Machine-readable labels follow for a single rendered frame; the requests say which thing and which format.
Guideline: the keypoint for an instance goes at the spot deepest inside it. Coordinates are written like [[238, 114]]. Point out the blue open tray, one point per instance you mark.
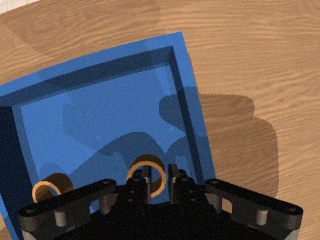
[[90, 117]]

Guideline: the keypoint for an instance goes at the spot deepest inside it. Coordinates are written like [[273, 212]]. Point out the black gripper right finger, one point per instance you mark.
[[275, 217]]

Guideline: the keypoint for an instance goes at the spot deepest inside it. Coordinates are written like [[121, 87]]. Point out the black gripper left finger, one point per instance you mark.
[[47, 219]]

